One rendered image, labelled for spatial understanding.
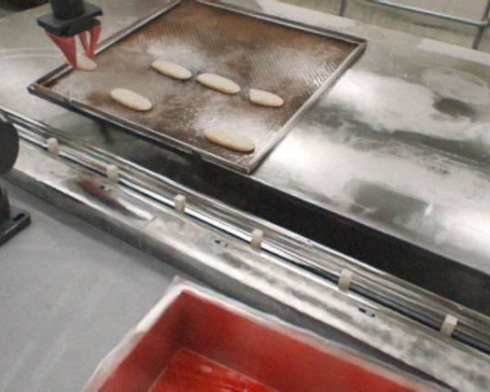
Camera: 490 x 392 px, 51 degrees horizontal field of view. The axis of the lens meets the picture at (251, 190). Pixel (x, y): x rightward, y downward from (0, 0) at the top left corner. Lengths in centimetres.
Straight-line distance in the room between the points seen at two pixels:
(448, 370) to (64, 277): 50
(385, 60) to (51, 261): 77
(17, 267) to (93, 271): 11
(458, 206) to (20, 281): 64
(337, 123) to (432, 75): 27
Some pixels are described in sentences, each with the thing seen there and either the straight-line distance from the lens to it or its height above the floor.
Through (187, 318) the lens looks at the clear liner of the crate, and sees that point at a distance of 61.
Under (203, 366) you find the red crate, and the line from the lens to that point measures 65.
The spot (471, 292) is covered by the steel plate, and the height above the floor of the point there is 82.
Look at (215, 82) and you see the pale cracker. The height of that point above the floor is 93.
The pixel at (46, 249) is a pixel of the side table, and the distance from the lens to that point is 81.
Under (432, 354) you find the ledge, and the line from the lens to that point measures 67.
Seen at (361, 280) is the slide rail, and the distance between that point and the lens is 74.
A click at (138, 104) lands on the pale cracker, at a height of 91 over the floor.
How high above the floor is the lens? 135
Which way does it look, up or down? 35 degrees down
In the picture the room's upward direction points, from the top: 6 degrees clockwise
